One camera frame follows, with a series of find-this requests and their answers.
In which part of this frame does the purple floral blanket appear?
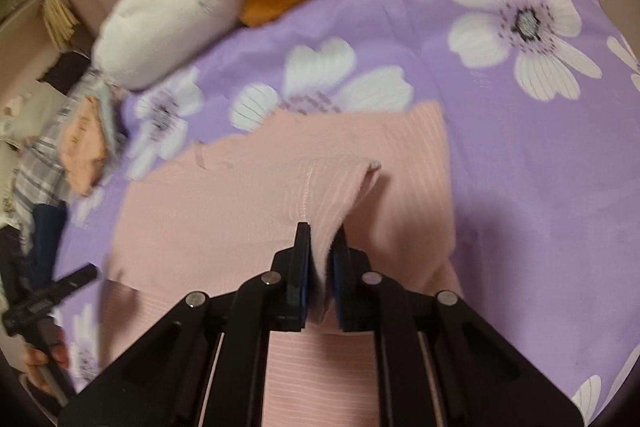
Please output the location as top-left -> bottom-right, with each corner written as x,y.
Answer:
52,0 -> 640,423

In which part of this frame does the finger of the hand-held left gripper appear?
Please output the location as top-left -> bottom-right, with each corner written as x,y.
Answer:
51,266 -> 99,303

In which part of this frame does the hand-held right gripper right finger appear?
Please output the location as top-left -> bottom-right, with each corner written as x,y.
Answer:
327,227 -> 585,427

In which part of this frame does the pink striped garment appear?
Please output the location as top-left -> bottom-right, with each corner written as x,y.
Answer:
102,101 -> 466,427

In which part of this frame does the grey striped cloth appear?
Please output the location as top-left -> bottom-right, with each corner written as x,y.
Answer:
12,67 -> 131,233

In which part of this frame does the dark blue cloth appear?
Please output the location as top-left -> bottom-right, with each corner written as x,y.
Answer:
29,202 -> 69,280

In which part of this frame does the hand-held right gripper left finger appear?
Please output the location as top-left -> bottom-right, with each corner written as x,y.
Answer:
59,221 -> 312,427

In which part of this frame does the orange cloth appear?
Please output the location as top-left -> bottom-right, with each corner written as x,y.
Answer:
60,99 -> 113,198

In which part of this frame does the person's left hand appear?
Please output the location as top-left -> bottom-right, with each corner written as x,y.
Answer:
21,341 -> 71,389

